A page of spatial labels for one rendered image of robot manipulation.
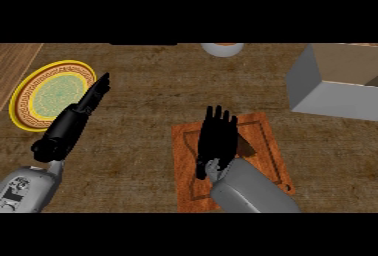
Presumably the brown wooden cutting board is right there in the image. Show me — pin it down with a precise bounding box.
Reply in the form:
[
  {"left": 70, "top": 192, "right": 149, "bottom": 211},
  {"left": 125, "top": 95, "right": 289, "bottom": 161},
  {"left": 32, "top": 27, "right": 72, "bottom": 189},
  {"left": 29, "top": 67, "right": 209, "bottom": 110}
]
[{"left": 169, "top": 111, "right": 296, "bottom": 214}]

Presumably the yellow rimmed patterned plate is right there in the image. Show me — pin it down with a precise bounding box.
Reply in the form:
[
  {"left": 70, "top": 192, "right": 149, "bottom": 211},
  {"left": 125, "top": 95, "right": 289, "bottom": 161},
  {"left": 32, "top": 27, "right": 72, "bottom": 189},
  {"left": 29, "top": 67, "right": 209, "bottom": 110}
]
[{"left": 7, "top": 59, "right": 98, "bottom": 133}]

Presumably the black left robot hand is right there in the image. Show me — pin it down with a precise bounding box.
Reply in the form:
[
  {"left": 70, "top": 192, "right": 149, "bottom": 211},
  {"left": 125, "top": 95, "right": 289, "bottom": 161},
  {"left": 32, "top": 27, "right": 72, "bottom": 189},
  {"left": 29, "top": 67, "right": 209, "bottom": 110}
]
[{"left": 29, "top": 72, "right": 112, "bottom": 164}]

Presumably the grey cardboard box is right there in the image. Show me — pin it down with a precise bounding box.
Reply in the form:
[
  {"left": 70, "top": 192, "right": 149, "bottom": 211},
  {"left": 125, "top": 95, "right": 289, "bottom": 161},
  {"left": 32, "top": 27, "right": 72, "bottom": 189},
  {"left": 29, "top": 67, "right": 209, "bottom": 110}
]
[{"left": 284, "top": 43, "right": 378, "bottom": 122}]

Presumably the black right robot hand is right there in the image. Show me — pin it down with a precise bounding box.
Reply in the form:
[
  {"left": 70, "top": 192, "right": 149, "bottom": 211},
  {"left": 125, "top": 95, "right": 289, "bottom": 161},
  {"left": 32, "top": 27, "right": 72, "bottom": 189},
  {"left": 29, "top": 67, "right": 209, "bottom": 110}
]
[{"left": 193, "top": 105, "right": 239, "bottom": 181}]

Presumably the white round cup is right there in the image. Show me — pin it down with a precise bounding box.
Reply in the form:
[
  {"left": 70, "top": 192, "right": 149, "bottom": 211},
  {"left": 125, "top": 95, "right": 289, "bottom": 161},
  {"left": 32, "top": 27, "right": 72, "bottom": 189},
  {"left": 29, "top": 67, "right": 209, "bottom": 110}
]
[{"left": 199, "top": 43, "right": 245, "bottom": 58}]

